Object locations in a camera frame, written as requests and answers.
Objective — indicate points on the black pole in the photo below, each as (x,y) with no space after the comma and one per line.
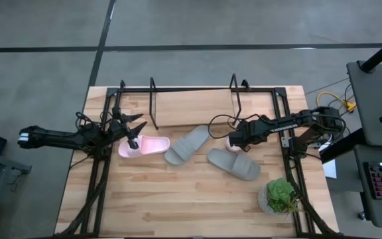
(380,53)

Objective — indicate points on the white paper sheet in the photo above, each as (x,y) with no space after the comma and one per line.
(329,169)

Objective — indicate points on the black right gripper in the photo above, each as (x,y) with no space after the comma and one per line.
(247,132)

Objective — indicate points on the black aluminium rig frame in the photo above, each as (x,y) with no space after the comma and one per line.
(280,91)

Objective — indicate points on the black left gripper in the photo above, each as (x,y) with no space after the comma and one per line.
(121,127)

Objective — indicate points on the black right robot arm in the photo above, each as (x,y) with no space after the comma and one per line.
(310,121)

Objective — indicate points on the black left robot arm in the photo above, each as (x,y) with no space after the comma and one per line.
(55,137)

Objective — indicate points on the green succulent in white pot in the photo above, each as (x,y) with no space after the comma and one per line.
(279,196)

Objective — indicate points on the grey desk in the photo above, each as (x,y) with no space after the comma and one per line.
(373,106)
(380,212)

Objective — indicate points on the silver metal bracket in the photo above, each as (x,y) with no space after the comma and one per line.
(286,141)

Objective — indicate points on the wooden shelf with black frame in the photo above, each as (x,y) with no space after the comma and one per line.
(194,108)

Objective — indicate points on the grey rubber slide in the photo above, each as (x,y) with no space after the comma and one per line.
(184,147)
(234,164)

